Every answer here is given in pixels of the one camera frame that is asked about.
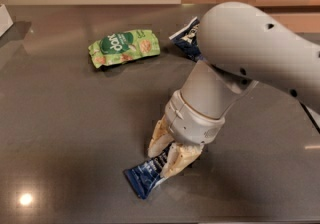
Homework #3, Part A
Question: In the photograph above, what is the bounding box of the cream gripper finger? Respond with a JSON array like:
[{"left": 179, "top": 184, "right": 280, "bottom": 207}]
[
  {"left": 148, "top": 116, "right": 173, "bottom": 158},
  {"left": 160, "top": 143, "right": 203, "bottom": 178}
]

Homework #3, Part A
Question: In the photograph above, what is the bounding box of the blue rxbar blueberry bar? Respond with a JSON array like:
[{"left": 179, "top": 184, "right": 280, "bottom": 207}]
[{"left": 124, "top": 145, "right": 170, "bottom": 199}]

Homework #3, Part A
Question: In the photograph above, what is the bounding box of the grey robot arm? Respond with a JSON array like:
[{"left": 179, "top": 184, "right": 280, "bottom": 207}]
[{"left": 148, "top": 2, "right": 320, "bottom": 179}]

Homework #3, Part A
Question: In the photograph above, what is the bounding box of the dark blue chip bag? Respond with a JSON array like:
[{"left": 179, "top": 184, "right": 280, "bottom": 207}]
[{"left": 169, "top": 17, "right": 203, "bottom": 62}]

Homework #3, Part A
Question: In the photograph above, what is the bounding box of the green rice chip bag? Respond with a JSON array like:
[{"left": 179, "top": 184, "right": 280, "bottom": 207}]
[{"left": 88, "top": 29, "right": 160, "bottom": 68}]

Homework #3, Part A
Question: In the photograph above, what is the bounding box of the white box at left edge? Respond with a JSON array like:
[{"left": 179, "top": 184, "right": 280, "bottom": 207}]
[{"left": 0, "top": 4, "right": 13, "bottom": 37}]

